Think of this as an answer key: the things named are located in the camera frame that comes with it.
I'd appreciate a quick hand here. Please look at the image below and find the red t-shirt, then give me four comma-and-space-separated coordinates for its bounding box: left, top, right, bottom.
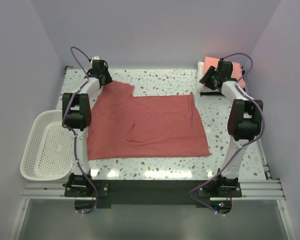
87, 81, 210, 160

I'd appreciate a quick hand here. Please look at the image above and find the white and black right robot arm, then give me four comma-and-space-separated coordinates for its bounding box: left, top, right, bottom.
199, 58, 263, 197

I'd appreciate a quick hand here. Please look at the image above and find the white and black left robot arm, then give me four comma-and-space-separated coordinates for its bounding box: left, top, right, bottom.
61, 57, 112, 198

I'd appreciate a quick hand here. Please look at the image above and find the folded white t-shirt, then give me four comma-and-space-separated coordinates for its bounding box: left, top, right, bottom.
197, 61, 208, 93

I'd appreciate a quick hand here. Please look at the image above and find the folded black t-shirt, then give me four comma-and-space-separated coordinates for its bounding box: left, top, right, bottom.
200, 65, 245, 96

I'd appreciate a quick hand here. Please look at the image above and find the folded salmon pink t-shirt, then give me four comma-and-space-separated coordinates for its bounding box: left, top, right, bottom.
202, 56, 246, 88

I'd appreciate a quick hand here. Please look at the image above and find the white perforated plastic basket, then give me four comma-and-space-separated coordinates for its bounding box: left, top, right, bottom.
20, 110, 73, 181

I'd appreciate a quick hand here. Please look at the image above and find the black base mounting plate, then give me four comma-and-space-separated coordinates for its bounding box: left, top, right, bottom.
63, 175, 243, 210

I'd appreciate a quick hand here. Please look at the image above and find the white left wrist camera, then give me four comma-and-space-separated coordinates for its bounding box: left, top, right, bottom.
90, 56, 100, 62

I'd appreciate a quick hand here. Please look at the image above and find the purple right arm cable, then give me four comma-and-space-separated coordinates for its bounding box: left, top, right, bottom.
189, 52, 266, 211

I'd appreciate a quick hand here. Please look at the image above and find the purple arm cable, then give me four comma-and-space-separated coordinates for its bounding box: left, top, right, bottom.
189, 52, 266, 211
61, 46, 99, 215

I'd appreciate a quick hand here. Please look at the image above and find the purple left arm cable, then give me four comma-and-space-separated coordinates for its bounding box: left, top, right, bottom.
61, 46, 99, 215

